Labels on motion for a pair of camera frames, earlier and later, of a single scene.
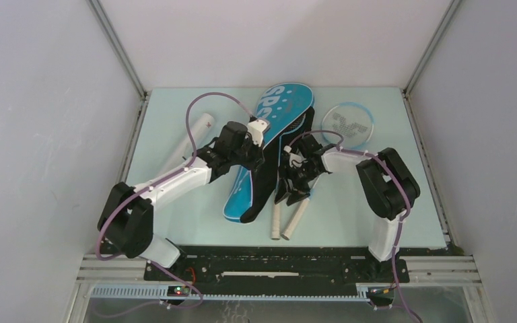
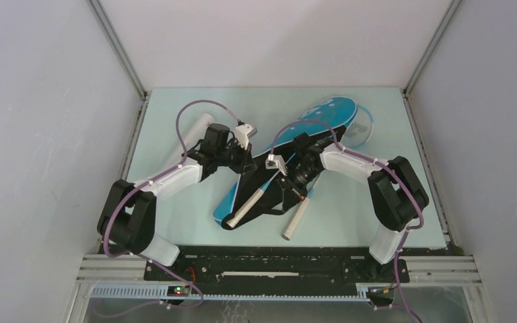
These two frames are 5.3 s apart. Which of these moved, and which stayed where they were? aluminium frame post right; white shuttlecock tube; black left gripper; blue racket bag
Moved: blue racket bag
Stayed: black left gripper; white shuttlecock tube; aluminium frame post right
